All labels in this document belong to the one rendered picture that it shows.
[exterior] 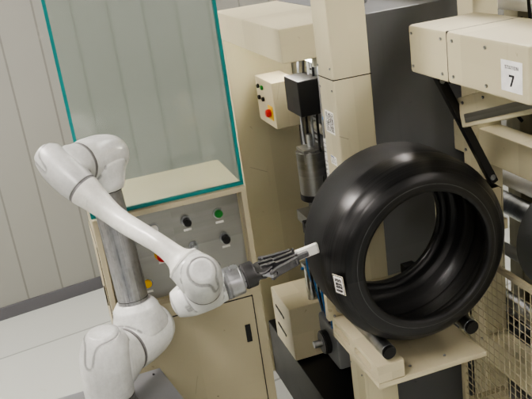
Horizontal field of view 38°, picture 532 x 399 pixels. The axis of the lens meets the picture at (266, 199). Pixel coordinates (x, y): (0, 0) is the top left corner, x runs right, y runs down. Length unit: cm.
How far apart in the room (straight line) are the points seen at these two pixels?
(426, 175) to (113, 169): 94
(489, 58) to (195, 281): 95
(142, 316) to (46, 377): 196
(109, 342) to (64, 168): 54
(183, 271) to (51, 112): 303
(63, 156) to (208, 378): 113
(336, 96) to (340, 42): 16
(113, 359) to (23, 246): 274
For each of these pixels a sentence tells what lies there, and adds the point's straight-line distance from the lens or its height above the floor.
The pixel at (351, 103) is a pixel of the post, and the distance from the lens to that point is 244.
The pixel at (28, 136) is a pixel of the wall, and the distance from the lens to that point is 488.
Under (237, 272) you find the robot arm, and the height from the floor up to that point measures 124.
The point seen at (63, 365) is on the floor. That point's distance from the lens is 447.
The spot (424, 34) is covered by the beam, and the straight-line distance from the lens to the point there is 238.
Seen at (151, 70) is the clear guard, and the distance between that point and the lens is 260.
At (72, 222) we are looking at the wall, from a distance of 507.
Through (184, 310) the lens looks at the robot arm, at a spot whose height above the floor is 118.
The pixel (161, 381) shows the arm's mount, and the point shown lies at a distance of 265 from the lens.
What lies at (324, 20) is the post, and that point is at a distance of 239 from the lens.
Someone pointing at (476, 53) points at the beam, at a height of 174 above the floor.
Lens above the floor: 215
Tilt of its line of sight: 20 degrees down
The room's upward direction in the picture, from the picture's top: 8 degrees counter-clockwise
